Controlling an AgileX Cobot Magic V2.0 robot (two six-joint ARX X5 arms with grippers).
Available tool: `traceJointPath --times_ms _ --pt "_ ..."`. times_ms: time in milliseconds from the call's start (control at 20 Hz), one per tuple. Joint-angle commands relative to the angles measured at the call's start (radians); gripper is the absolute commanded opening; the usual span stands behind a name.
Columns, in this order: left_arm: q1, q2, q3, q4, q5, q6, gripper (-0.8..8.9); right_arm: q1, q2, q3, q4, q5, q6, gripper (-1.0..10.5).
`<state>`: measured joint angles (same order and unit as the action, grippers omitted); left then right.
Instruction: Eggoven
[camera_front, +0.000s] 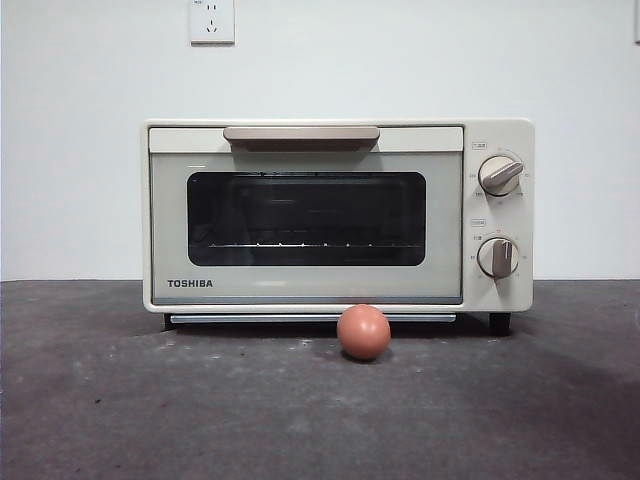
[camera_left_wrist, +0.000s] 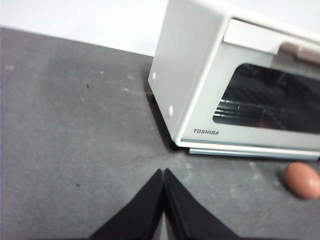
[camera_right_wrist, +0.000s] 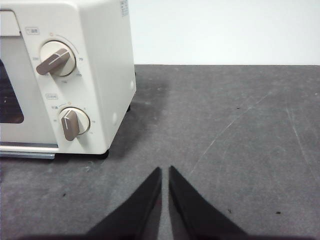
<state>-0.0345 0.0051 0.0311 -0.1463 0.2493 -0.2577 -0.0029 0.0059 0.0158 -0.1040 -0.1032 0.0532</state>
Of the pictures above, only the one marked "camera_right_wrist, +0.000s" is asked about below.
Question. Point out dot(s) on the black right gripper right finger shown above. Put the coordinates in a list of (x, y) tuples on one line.
[(190, 212)]

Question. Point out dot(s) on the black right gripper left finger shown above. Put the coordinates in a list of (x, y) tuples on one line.
[(140, 212)]

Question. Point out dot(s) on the timer knob with beige grip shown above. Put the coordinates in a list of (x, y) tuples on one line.
[(72, 123)]

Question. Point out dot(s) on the silver crumb tray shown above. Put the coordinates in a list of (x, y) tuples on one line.
[(27, 155)]

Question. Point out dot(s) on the cream toaster oven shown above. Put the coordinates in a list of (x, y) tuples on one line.
[(107, 75)]

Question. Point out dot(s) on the temperature knob with beige grip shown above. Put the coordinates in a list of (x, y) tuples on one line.
[(56, 61)]

